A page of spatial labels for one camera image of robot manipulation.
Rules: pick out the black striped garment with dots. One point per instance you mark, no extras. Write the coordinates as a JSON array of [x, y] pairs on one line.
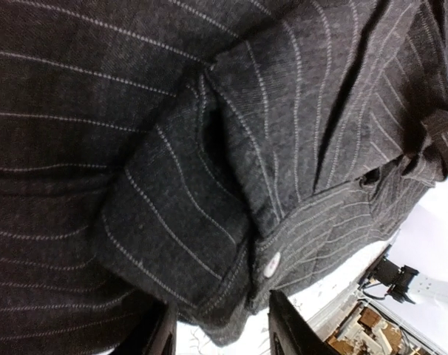
[[201, 154]]

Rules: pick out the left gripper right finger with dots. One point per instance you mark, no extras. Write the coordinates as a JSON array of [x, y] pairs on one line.
[[289, 334]]

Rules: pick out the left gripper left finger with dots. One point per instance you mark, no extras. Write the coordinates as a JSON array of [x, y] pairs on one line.
[[155, 334]]

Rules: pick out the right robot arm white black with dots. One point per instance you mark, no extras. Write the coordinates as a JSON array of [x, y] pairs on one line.
[[414, 267]]

